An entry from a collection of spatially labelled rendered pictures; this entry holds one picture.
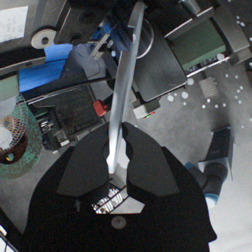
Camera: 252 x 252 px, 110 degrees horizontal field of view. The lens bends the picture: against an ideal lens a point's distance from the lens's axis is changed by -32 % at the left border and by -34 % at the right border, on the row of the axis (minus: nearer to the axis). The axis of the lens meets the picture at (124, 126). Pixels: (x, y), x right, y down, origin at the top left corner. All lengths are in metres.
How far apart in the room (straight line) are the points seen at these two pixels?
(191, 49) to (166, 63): 0.15
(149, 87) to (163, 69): 0.06
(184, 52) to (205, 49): 0.07
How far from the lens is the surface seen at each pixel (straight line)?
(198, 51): 0.44
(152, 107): 0.62
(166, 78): 0.33
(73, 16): 0.26
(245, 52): 0.46
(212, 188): 0.66
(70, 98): 1.91
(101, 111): 0.57
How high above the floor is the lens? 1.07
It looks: 39 degrees down
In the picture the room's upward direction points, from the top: 119 degrees counter-clockwise
